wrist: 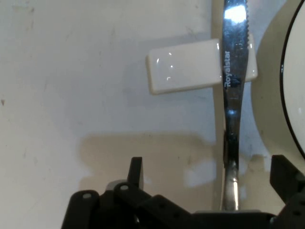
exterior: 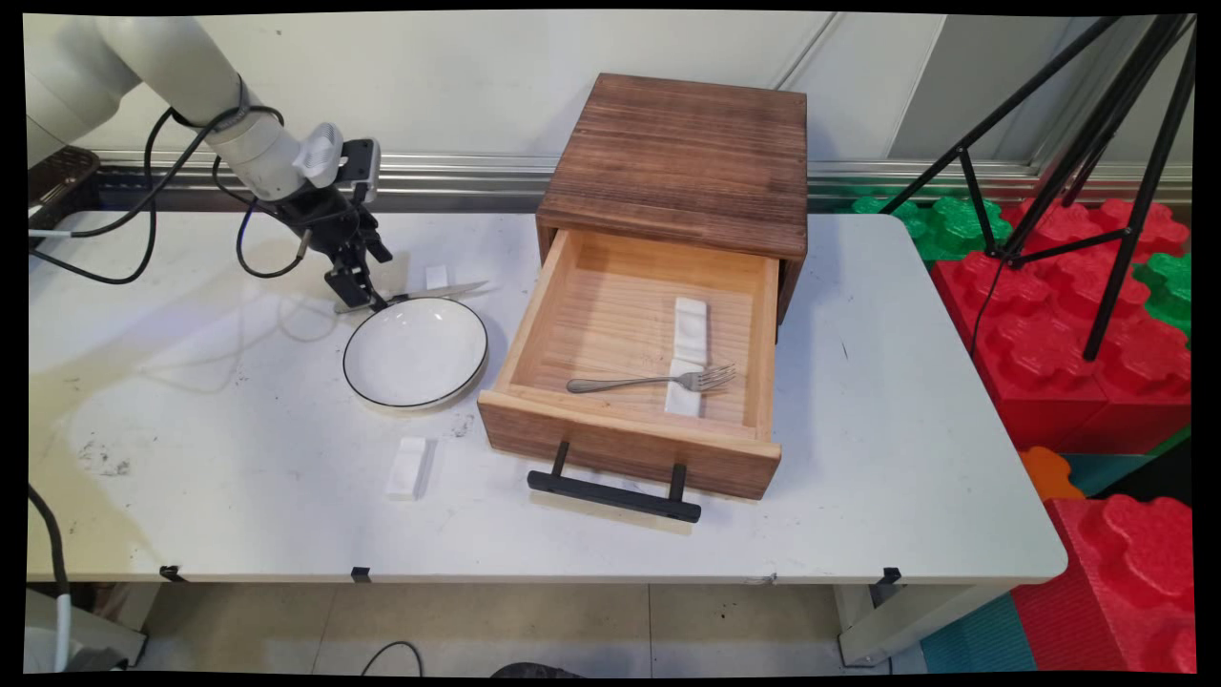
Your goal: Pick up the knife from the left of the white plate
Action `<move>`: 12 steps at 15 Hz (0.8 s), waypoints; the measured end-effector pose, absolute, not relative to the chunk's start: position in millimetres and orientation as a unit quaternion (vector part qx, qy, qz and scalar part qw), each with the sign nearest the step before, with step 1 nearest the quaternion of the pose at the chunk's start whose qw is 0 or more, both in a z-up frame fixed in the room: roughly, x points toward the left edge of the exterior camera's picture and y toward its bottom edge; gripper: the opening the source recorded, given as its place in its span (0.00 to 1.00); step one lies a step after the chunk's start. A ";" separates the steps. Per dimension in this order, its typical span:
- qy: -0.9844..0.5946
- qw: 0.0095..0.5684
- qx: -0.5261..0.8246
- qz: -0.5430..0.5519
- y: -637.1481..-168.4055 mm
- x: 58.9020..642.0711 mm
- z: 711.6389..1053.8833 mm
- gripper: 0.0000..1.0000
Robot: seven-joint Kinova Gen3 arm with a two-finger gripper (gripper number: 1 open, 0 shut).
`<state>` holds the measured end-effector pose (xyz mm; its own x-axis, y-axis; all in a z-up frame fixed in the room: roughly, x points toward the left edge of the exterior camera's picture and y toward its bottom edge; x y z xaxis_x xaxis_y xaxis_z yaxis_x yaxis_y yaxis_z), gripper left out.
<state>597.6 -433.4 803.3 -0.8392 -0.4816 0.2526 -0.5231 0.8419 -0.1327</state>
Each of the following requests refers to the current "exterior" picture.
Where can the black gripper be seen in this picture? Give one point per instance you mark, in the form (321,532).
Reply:
(329,219)

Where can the silver table knife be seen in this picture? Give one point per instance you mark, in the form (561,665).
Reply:
(439,292)

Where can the silver fork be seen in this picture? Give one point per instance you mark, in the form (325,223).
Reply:
(658,381)

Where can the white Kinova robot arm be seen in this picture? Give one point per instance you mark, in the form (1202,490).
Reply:
(181,76)

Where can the small white cutlery rest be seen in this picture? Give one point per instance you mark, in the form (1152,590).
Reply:
(436,276)

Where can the white bowl black rim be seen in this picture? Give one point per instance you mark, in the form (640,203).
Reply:
(415,353)

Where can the light wooden drawer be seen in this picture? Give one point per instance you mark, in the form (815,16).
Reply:
(610,324)

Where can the black mesh basket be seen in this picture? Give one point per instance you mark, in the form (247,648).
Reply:
(57,176)

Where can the dark wooden cabinet box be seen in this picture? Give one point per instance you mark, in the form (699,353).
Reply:
(687,153)

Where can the white table leg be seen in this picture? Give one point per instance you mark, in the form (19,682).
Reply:
(897,620)

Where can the large red foam block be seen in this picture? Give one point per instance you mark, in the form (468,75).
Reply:
(1059,363)

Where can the orange foam piece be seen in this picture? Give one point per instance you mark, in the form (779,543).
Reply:
(1047,472)

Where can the teal foam mat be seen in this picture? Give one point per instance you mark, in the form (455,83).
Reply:
(978,639)

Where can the black tripod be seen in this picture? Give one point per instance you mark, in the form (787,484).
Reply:
(1116,143)

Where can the small green foam block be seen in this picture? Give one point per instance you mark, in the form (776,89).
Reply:
(1171,286)

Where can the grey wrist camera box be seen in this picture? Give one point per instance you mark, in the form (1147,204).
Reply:
(361,167)

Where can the white ribbed camera mount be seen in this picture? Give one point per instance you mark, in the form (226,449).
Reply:
(320,153)

